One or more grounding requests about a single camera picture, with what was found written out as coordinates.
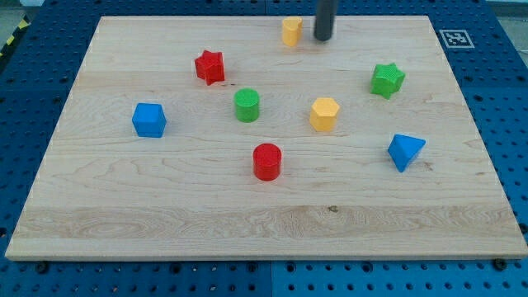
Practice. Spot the blue triangle block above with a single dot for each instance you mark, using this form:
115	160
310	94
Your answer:
404	150

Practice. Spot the yellow hexagon block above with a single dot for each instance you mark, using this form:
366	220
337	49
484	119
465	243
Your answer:
323	114

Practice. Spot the red star block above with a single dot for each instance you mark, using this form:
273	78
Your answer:
210	67

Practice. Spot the green cylinder block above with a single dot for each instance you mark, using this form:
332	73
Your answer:
246	101

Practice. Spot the black bolt right front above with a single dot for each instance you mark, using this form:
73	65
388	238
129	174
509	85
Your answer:
500	264

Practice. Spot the black bolt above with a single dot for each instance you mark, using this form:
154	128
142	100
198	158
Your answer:
42	267
500	264

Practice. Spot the red cylinder block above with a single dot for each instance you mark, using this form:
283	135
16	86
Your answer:
267	162

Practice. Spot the blue cube block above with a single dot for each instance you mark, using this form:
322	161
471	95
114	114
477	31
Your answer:
149	120

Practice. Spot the green star block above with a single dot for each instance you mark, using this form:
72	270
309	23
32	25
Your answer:
386	80

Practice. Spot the yellow black hazard tape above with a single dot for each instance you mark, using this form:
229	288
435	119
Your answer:
15	36

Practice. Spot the black bolt left front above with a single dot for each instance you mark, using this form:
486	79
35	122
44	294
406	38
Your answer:
42	267

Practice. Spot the yellow heart block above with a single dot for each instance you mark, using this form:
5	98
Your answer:
291	30

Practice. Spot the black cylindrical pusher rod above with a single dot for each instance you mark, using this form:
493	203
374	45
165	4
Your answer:
325	14

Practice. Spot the light wooden board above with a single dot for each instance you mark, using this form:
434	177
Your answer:
102	193

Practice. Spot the white fiducial marker tag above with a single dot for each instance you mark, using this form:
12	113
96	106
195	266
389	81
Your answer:
456	39

